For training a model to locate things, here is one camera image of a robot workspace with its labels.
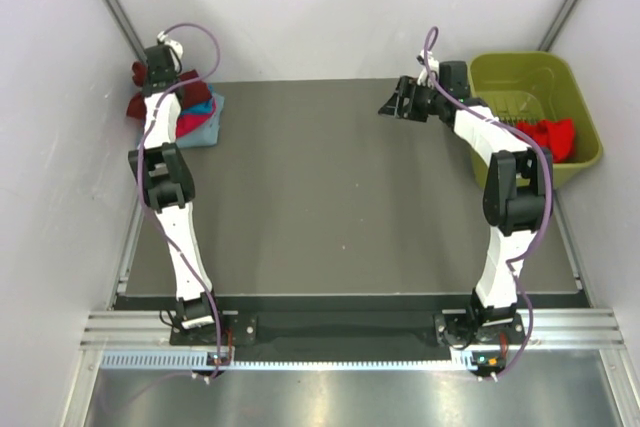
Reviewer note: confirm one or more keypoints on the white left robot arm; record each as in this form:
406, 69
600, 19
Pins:
165, 184

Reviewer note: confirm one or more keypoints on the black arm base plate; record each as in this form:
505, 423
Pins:
435, 328

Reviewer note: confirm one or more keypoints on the dark red t shirt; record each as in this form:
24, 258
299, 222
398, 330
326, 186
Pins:
191, 95

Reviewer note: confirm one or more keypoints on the teal folded shirt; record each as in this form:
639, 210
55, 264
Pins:
206, 108

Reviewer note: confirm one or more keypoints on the olive green plastic bin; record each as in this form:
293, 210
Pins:
532, 86

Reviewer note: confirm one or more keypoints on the light blue folded shirt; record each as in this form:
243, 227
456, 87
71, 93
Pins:
207, 133

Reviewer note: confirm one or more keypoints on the aluminium frame rail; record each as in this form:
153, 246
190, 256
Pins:
572, 329

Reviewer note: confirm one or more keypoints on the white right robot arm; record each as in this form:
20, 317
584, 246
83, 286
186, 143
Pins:
516, 199

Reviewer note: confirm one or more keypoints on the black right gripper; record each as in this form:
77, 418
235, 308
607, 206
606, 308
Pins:
406, 89

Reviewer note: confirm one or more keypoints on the bright red crumpled shirt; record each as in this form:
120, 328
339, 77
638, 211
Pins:
557, 136

